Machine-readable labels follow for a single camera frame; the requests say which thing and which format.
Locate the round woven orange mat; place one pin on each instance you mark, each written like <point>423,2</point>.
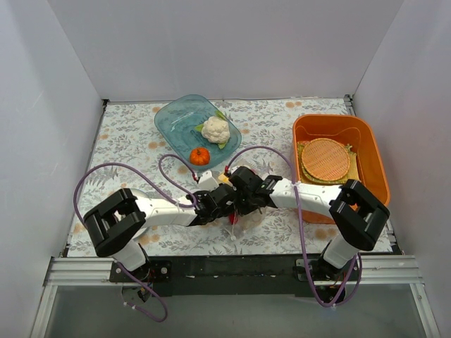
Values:
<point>325,159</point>

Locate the white strawberry print plate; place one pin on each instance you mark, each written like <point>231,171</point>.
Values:
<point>143,203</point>

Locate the small orange fake pumpkin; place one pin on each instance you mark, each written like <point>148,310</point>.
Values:
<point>200,156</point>

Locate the yellow fake lemon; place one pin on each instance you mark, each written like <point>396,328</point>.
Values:
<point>223,179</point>

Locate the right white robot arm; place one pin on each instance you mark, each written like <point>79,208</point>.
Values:
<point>358,214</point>

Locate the orange plastic tub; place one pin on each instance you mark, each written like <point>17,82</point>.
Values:
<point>350,130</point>

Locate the green bamboo mat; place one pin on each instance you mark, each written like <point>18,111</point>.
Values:
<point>352,174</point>

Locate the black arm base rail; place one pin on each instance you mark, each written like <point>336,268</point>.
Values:
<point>226,275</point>

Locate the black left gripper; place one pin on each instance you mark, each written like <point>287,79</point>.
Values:
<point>227,196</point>

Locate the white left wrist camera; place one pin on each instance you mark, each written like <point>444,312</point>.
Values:
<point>207,181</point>

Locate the fake cauliflower with leaves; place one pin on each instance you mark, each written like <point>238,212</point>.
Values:
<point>215,129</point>

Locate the clear polka dot zip bag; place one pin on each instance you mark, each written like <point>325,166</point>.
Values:
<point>248,222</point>

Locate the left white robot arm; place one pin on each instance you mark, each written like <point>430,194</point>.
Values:
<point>113,224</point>

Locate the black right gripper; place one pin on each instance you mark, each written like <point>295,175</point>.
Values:
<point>243,196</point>

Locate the teal transparent plastic tray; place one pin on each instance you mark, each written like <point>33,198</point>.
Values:
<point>180,124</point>

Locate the floral patterned table mat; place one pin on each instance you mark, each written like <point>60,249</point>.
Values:
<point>130,152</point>

